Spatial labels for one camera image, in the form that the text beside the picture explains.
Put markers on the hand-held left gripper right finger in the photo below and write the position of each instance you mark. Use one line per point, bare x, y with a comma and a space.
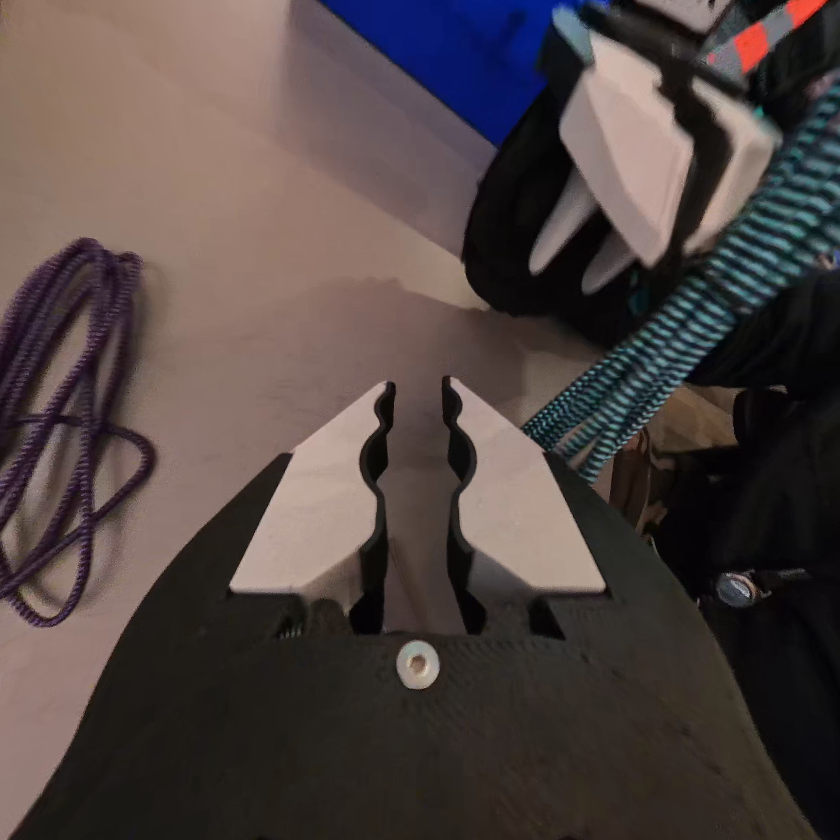
525, 518

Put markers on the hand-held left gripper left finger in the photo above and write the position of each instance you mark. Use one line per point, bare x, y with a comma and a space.
308, 518

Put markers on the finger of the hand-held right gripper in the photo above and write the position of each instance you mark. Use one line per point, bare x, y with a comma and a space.
623, 144
735, 157

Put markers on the person's right forearm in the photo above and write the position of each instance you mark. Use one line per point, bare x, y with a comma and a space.
787, 328

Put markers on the blue plastic bin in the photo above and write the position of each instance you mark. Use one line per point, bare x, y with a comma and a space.
459, 52

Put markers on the orange traffic cone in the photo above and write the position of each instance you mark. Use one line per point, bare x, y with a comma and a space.
754, 43

